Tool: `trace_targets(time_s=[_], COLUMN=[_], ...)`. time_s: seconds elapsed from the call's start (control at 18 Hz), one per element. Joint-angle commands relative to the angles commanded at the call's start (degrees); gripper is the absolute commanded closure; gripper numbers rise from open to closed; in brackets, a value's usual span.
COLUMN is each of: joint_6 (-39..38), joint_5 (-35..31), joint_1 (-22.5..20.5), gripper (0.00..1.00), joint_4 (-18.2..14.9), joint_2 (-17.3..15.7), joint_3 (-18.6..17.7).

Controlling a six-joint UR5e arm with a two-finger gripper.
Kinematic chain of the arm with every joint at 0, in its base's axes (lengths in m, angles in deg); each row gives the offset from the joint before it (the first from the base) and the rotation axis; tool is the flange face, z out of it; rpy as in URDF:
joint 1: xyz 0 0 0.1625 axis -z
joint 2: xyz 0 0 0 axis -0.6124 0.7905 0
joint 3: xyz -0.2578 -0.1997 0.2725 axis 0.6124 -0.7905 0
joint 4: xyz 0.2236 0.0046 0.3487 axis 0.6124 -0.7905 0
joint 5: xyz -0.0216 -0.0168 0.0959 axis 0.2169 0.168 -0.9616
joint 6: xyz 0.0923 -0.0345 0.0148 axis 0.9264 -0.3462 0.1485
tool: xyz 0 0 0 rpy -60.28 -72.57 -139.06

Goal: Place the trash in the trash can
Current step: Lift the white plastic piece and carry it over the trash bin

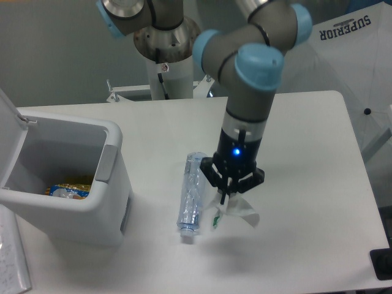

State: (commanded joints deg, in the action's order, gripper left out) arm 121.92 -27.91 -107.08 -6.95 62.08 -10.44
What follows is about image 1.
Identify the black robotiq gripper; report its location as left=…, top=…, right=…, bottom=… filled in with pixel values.
left=200, top=129, right=265, bottom=205

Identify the white paper wrapper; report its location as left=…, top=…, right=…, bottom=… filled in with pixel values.
left=204, top=192, right=260, bottom=230

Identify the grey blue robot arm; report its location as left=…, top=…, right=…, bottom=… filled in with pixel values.
left=97, top=1, right=312, bottom=199

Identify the white trash can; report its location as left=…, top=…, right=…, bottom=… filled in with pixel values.
left=1, top=94, right=132, bottom=246

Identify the crushed clear plastic bottle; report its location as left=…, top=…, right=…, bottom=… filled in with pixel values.
left=177, top=152, right=206, bottom=238

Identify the yellow blue snack bag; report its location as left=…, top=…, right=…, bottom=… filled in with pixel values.
left=45, top=183, right=91, bottom=200

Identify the white superior umbrella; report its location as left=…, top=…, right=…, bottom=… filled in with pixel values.
left=278, top=2, right=391, bottom=149

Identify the black device at edge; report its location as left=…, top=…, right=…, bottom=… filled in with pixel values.
left=370, top=248, right=391, bottom=281

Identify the white whiteboard with writing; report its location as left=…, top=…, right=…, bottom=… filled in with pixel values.
left=1, top=205, right=32, bottom=293

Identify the white metal base bracket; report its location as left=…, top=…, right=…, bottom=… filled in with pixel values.
left=106, top=75, right=215, bottom=103

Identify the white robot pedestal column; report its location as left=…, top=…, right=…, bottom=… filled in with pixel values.
left=133, top=17, right=202, bottom=100

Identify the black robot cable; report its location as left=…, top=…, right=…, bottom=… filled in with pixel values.
left=154, top=48, right=170, bottom=100

